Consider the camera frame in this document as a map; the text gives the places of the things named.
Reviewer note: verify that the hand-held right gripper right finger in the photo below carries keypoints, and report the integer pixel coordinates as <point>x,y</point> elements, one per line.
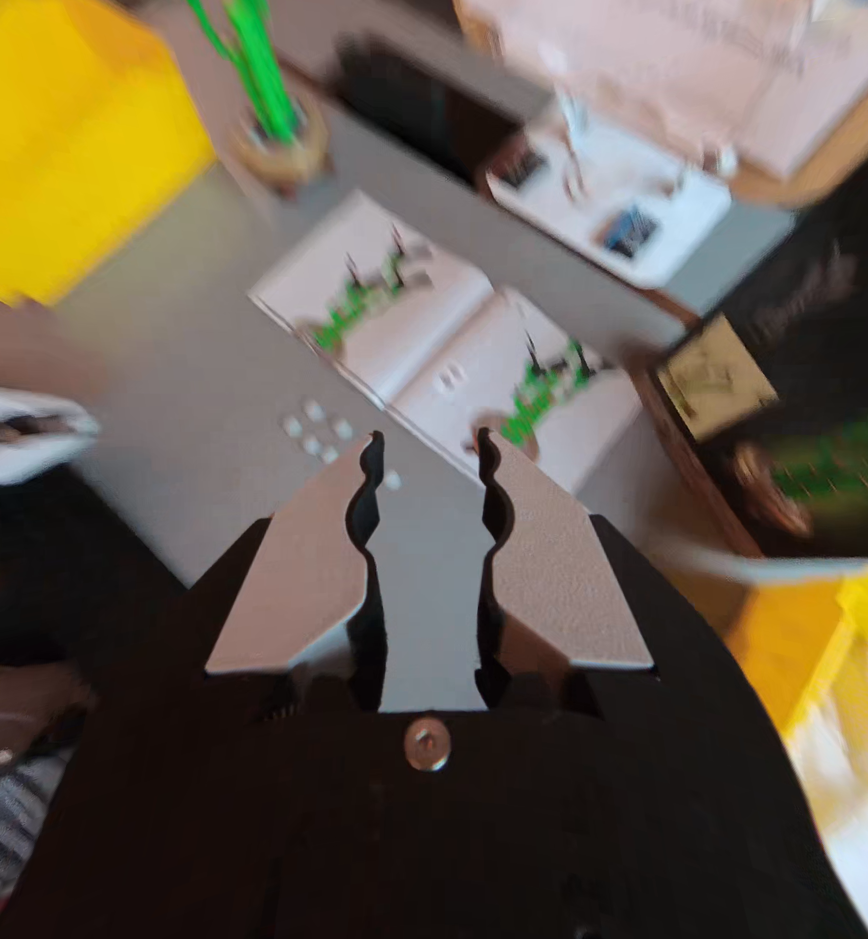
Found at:
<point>559,587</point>

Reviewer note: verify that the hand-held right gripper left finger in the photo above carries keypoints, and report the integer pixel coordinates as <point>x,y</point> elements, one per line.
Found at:
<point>294,587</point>

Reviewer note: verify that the cluster of white lego pebbles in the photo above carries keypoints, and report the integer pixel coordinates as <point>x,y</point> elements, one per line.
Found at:
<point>314,411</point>

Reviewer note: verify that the green lego bamboo plant model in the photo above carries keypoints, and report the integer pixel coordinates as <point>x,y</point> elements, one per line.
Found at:
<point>280,158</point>

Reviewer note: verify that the lego instruction booklet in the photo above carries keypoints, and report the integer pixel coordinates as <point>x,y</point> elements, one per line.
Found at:
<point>404,345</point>

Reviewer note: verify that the black lego set box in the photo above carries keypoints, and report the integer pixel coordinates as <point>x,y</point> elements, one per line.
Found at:
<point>808,352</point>

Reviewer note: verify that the yellow parts bin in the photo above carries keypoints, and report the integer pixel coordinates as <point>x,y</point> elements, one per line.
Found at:
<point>793,645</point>

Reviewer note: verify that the stacked yellow storage bins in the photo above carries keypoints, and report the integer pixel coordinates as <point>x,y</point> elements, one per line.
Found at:
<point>60,147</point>

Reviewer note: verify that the black battery with blue edge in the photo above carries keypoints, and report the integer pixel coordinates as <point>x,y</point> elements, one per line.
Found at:
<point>628,231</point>

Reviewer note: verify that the white stand base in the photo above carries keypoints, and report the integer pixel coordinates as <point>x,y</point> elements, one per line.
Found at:
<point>625,183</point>

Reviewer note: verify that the black battery with red edge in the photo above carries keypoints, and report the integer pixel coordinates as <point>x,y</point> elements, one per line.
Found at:
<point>526,167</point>

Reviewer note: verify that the round wooden table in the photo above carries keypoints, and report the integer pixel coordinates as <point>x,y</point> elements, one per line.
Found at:
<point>830,161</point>

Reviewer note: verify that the printed instruction sheet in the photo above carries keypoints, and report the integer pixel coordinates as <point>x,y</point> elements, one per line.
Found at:
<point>661,66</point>

